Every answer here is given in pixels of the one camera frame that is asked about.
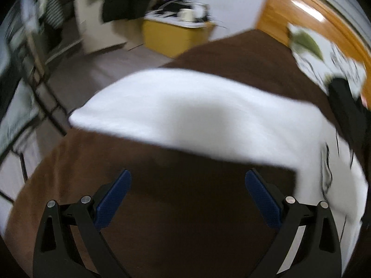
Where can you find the brown bed blanket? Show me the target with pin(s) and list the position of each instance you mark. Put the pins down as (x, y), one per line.
(179, 202)

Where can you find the white mug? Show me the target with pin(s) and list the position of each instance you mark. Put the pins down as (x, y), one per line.
(185, 14)

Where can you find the yellow storage cabinet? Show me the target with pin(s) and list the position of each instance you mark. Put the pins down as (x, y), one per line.
(171, 36)

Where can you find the wooden headboard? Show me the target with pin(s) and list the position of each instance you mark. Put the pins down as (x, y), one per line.
(304, 14)

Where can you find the black cloth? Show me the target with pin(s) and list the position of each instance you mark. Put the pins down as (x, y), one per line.
(346, 113)

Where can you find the white fluffy garment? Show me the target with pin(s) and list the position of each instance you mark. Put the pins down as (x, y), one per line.
(185, 113)

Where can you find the white leaf-printed pillow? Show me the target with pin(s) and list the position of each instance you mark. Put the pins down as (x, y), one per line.
(321, 49)

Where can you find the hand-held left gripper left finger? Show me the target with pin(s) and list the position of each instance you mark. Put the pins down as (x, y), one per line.
(116, 191)

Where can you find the striped hanging cloth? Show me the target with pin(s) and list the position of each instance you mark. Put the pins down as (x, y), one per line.
(55, 3)

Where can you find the black metal rack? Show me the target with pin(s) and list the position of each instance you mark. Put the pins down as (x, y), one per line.
(37, 89)

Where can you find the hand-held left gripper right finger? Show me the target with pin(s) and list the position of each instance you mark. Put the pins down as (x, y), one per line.
(259, 192)

